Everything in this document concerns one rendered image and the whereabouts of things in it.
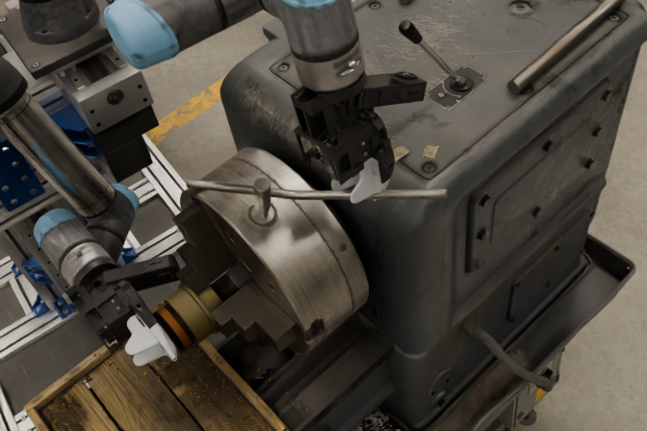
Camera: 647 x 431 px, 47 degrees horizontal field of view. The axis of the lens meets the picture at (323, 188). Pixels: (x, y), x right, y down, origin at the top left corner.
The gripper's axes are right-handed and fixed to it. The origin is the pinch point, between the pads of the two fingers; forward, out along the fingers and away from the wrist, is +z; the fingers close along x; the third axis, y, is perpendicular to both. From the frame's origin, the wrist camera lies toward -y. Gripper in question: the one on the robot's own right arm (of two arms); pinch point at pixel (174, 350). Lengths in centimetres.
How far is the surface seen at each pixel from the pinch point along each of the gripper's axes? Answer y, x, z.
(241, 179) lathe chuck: -21.0, 15.2, -6.4
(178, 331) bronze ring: -1.9, 2.3, -0.6
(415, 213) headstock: -33.6, 15.8, 16.2
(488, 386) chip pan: -49, -55, 20
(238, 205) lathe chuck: -17.8, 15.4, -2.7
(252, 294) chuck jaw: -13.6, 1.5, 1.7
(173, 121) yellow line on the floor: -65, -108, -154
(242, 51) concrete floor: -110, -108, -168
